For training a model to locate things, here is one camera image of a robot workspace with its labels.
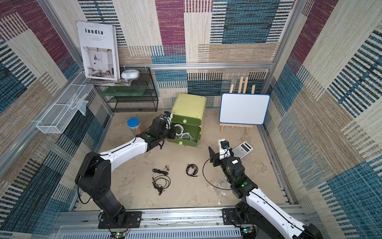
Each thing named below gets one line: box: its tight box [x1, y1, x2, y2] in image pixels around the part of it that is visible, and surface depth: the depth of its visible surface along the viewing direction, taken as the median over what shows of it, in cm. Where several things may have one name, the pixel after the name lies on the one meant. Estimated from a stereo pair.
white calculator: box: [231, 140, 254, 160], surface depth 98 cm
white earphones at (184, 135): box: [175, 131, 196, 141], surface depth 96 cm
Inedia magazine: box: [76, 20, 121, 81], surface depth 79 cm
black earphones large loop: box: [152, 174, 172, 196], surface depth 87 cm
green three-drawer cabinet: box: [166, 92, 207, 147], surface depth 93 cm
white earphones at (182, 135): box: [174, 123, 189, 139], surface depth 96 cm
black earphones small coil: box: [152, 165, 170, 176], surface depth 91 cm
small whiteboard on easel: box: [218, 76, 271, 135], surface depth 96 cm
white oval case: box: [120, 69, 141, 80], surface depth 89 cm
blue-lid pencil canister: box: [126, 117, 142, 136], surface depth 90 cm
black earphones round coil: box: [186, 163, 199, 178], surface depth 91 cm
